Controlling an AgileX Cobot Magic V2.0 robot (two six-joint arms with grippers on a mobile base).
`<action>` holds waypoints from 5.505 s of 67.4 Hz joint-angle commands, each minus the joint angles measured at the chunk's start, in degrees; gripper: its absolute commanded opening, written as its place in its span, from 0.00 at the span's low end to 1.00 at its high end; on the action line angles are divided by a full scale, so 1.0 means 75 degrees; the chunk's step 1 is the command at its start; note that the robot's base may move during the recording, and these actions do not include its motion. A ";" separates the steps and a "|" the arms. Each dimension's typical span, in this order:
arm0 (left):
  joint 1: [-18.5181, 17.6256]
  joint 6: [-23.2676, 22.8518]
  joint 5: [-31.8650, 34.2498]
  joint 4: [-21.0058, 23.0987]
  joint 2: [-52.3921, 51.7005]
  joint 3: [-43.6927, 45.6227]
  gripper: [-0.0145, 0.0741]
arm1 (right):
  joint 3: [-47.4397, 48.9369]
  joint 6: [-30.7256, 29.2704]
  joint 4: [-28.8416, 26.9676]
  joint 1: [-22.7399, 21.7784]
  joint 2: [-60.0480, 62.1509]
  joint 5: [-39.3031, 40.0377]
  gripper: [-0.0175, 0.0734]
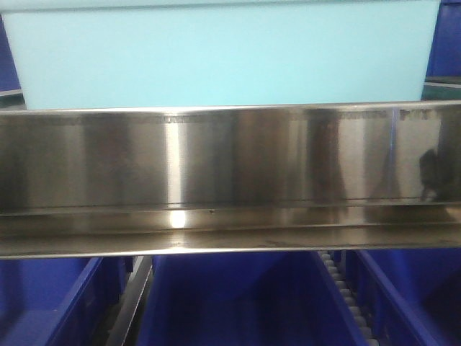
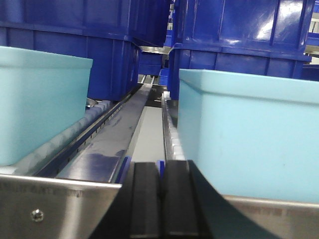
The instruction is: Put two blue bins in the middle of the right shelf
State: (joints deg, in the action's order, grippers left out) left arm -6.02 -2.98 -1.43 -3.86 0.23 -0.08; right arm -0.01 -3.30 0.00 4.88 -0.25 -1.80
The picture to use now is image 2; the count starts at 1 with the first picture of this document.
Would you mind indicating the steel roller track divider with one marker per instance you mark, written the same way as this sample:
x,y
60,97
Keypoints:
x,y
97,154

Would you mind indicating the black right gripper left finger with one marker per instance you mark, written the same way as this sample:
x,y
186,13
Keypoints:
x,y
135,211

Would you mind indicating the light blue bin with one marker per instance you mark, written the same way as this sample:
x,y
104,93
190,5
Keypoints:
x,y
41,95
251,135

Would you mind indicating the dark blue bin upper left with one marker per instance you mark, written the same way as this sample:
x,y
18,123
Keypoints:
x,y
110,32

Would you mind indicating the steel shelf front rail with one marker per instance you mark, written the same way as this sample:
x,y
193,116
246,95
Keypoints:
x,y
44,208

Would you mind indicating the dark blue bin upper right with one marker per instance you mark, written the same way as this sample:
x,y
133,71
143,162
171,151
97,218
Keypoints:
x,y
263,37

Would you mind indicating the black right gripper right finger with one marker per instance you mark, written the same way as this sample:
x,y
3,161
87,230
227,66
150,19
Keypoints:
x,y
192,209

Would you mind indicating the dark blue bin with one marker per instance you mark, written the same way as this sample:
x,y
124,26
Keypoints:
x,y
263,37
110,32

